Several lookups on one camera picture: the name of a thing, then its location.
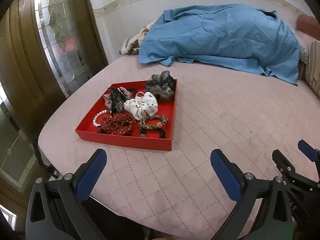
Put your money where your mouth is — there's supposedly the wooden glass door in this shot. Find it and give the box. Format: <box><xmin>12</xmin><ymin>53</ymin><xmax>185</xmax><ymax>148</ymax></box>
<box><xmin>1</xmin><ymin>0</ymin><xmax>107</xmax><ymax>193</ymax></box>

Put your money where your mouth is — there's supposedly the blue cloth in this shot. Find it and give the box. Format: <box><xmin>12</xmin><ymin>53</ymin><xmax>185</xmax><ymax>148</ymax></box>
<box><xmin>139</xmin><ymin>4</ymin><xmax>300</xmax><ymax>85</ymax></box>

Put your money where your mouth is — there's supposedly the white pearl bracelet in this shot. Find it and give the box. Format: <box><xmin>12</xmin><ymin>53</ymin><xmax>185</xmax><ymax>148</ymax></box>
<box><xmin>92</xmin><ymin>109</ymin><xmax>112</xmax><ymax>128</ymax></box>

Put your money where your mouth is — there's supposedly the pink quilted bedspread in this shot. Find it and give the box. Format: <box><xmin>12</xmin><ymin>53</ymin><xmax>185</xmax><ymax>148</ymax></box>
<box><xmin>37</xmin><ymin>55</ymin><xmax>320</xmax><ymax>240</ymax></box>

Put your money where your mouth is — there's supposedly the brown pink pillow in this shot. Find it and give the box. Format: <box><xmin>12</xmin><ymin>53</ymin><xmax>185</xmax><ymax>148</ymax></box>
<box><xmin>296</xmin><ymin>14</ymin><xmax>320</xmax><ymax>40</ymax></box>

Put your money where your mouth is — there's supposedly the white dotted scrunchie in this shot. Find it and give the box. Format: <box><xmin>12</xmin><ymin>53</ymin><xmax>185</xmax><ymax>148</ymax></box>
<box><xmin>124</xmin><ymin>92</ymin><xmax>158</xmax><ymax>121</ymax></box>

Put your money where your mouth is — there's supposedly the floral patterned fabric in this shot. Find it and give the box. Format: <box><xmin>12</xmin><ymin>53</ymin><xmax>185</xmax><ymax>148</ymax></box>
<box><xmin>119</xmin><ymin>21</ymin><xmax>155</xmax><ymax>55</ymax></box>

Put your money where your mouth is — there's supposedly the red dotted scrunchie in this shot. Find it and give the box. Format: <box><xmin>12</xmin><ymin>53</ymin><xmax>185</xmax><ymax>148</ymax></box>
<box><xmin>95</xmin><ymin>111</ymin><xmax>136</xmax><ymax>136</ymax></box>

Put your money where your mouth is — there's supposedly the grey chiffon scrunchie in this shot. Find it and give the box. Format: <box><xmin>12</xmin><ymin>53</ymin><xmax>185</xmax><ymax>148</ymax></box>
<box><xmin>145</xmin><ymin>70</ymin><xmax>176</xmax><ymax>100</ymax></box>

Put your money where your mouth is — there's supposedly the striped beige pillow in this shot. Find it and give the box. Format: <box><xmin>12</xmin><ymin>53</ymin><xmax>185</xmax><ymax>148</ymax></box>
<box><xmin>305</xmin><ymin>40</ymin><xmax>320</xmax><ymax>98</ymax></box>

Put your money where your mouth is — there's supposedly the leopard print hair tie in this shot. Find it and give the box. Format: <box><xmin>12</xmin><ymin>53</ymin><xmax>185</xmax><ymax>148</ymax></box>
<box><xmin>138</xmin><ymin>114</ymin><xmax>169</xmax><ymax>131</ymax></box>

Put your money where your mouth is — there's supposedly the black hair claw clip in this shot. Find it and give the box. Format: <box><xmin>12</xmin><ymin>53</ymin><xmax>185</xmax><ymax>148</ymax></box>
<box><xmin>108</xmin><ymin>87</ymin><xmax>137</xmax><ymax>116</ymax></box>

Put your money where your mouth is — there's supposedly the pink checked scrunchie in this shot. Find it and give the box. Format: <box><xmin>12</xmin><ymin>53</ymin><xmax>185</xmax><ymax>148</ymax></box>
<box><xmin>103</xmin><ymin>87</ymin><xmax>136</xmax><ymax>112</ymax></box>

